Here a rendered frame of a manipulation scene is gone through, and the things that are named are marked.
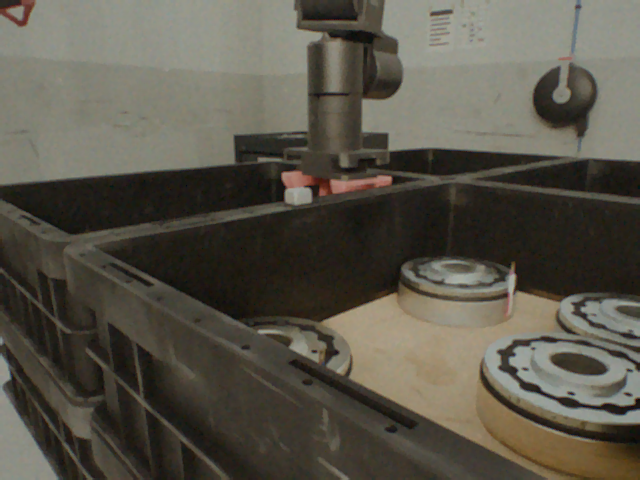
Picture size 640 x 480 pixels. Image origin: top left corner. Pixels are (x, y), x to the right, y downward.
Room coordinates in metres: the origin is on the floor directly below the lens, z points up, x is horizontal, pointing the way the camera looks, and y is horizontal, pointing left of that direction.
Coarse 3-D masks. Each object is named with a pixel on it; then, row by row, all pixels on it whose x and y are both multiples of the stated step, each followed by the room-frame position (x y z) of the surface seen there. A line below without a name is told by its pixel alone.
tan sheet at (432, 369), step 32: (352, 320) 0.39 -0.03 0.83; (384, 320) 0.39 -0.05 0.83; (416, 320) 0.39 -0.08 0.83; (512, 320) 0.39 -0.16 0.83; (544, 320) 0.39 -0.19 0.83; (352, 352) 0.34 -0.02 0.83; (384, 352) 0.33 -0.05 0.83; (416, 352) 0.34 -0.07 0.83; (448, 352) 0.33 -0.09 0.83; (480, 352) 0.33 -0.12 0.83; (384, 384) 0.29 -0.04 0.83; (416, 384) 0.29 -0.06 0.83; (448, 384) 0.29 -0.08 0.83; (448, 416) 0.25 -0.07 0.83
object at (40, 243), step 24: (192, 168) 0.65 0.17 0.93; (216, 168) 0.67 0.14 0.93; (360, 192) 0.45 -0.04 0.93; (0, 216) 0.36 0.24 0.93; (24, 216) 0.35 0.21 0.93; (216, 216) 0.35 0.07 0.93; (24, 240) 0.32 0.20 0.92; (48, 240) 0.28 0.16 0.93; (72, 240) 0.28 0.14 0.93; (48, 264) 0.28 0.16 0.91
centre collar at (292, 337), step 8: (256, 328) 0.30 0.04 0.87; (264, 328) 0.30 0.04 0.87; (272, 328) 0.30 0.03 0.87; (280, 328) 0.30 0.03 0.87; (288, 328) 0.30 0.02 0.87; (272, 336) 0.29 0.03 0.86; (280, 336) 0.29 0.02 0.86; (288, 336) 0.29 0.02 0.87; (296, 336) 0.28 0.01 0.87; (288, 344) 0.29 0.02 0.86; (296, 344) 0.27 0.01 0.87; (304, 344) 0.27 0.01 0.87; (304, 352) 0.27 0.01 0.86
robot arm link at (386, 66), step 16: (368, 0) 0.50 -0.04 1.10; (384, 0) 0.53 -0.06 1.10; (304, 16) 0.55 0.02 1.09; (368, 16) 0.51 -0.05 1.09; (336, 32) 0.55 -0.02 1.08; (352, 32) 0.53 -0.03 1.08; (368, 32) 0.51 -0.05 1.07; (384, 48) 0.58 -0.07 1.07; (384, 64) 0.57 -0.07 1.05; (400, 64) 0.60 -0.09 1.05; (384, 80) 0.57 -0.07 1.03; (400, 80) 0.60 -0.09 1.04; (368, 96) 0.57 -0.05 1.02; (384, 96) 0.60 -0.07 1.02
